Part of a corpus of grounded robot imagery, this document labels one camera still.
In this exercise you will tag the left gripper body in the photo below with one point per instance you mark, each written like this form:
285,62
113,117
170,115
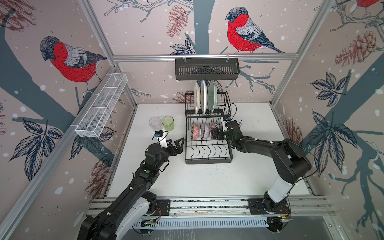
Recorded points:
165,154

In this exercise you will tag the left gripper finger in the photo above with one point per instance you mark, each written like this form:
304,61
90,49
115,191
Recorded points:
178,143
177,149

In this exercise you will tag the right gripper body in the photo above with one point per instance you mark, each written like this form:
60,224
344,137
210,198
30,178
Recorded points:
228,137

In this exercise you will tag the green glass tumbler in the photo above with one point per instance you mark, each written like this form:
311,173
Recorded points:
168,123

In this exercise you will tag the clear glass tumbler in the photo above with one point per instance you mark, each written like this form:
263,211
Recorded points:
156,124

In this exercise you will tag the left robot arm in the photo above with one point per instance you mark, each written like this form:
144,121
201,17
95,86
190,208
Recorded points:
135,201

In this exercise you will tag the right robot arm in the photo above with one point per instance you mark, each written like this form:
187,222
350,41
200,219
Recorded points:
290,161

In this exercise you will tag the black two-tier dish rack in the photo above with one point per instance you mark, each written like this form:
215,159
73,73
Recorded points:
208,151

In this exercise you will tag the pink floral bowl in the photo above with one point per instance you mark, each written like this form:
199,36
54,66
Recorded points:
196,132

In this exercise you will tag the white plate middle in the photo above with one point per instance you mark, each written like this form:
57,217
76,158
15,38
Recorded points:
204,97

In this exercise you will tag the green plate right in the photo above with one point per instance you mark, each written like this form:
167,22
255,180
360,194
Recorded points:
212,97

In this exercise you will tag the cream plate left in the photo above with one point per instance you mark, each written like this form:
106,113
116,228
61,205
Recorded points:
197,98

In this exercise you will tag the aluminium top crossbar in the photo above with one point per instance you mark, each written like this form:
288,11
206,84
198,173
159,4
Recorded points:
241,57

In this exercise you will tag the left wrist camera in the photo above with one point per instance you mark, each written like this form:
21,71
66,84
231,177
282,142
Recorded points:
160,136

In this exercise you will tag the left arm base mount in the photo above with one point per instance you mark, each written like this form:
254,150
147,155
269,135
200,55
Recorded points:
157,208

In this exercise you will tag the aluminium front rail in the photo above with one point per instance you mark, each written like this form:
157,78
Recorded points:
297,205

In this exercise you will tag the white mesh wall basket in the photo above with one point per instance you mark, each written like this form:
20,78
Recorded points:
99,112

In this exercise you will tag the black hanging wire shelf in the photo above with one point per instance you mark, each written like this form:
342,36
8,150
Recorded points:
206,69

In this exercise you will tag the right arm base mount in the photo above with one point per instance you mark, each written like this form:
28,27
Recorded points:
265,206

